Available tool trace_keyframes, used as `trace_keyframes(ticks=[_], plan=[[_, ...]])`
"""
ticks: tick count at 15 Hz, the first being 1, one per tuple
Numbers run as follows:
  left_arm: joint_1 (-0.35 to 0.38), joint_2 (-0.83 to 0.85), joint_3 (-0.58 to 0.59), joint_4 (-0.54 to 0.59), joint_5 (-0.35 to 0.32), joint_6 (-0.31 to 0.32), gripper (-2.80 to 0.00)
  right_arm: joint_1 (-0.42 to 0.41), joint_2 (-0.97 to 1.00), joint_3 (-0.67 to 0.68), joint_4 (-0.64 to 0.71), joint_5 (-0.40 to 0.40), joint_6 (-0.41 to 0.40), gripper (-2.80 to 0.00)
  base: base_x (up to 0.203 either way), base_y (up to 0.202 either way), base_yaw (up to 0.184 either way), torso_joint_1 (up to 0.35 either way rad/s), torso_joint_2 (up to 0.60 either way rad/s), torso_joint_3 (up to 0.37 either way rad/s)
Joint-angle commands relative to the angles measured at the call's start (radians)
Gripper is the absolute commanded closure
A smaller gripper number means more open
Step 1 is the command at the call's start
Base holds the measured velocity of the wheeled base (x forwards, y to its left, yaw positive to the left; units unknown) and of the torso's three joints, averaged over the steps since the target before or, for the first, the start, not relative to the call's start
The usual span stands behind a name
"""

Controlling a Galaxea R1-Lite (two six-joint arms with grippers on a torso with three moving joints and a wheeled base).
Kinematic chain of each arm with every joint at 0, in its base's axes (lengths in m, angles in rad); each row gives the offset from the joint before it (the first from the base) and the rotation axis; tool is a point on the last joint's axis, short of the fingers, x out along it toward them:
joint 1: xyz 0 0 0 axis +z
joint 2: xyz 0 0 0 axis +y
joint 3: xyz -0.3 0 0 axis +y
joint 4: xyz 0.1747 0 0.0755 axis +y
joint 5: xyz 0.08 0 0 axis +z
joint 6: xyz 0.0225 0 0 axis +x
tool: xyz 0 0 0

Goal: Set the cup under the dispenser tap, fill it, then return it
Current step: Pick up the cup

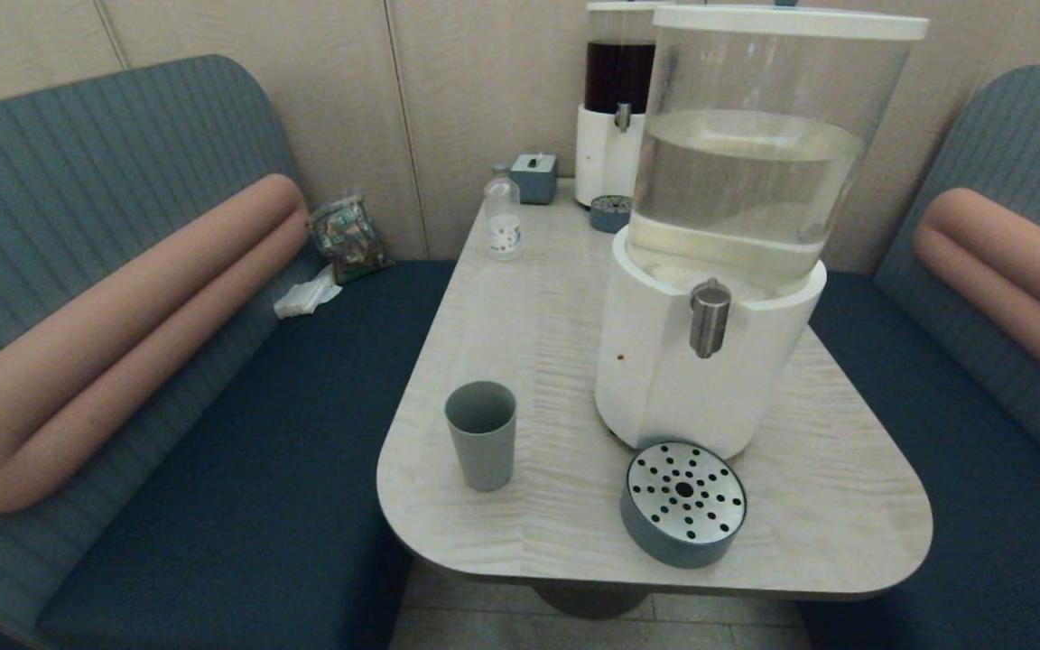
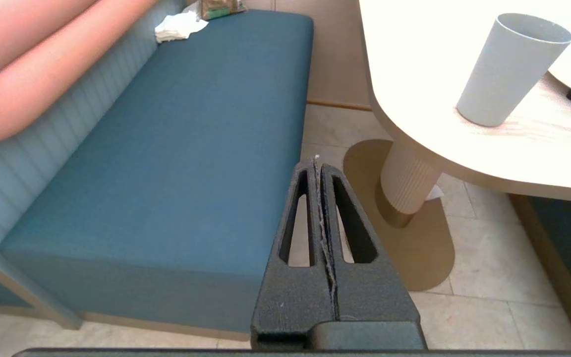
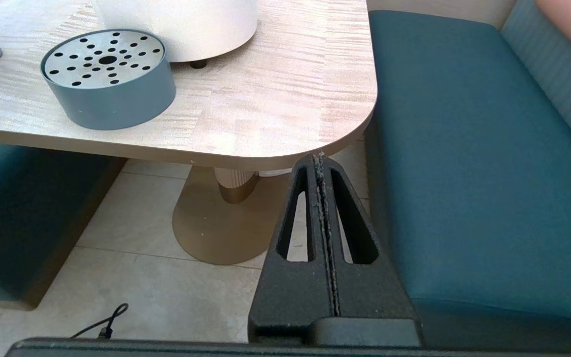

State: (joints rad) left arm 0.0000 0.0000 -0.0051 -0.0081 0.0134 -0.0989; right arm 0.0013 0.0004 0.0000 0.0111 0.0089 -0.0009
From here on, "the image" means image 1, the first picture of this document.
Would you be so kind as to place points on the small round blue drip tray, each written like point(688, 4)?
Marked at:
point(610, 219)

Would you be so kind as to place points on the pink bolster cushion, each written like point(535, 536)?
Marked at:
point(123, 343)
point(1016, 271)

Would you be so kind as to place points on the blue-grey tissue box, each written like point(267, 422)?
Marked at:
point(533, 181)

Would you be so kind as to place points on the teal upholstered bench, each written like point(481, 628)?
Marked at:
point(980, 542)
point(240, 469)

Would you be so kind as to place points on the clear water dispenser white base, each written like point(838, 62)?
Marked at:
point(664, 379)

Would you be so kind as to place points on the round blue perforated drip tray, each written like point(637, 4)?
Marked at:
point(655, 537)

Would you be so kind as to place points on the dark drink dispenser white base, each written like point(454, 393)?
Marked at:
point(601, 162)

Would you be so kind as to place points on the green snack bag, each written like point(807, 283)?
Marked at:
point(348, 239)

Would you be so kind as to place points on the grey-blue plastic cup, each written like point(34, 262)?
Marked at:
point(481, 451)

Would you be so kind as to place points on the crumpled white tissue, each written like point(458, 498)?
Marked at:
point(305, 296)

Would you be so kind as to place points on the steel dark dispenser tap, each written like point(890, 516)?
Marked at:
point(623, 117)

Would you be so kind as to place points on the small clear bottle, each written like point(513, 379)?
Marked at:
point(503, 226)

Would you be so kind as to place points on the steel water dispenser tap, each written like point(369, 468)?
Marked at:
point(710, 320)

